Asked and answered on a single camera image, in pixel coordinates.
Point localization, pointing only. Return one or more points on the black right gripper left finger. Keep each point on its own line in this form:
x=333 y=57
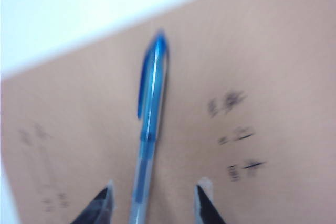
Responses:
x=98 y=208

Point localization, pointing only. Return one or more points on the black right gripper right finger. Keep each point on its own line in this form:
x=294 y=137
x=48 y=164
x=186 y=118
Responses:
x=207 y=205

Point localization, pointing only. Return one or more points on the blue transparent pen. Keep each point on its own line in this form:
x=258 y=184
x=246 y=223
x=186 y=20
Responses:
x=152 y=108

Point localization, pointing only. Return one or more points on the brown kraft notebook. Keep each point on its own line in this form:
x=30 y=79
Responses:
x=236 y=64

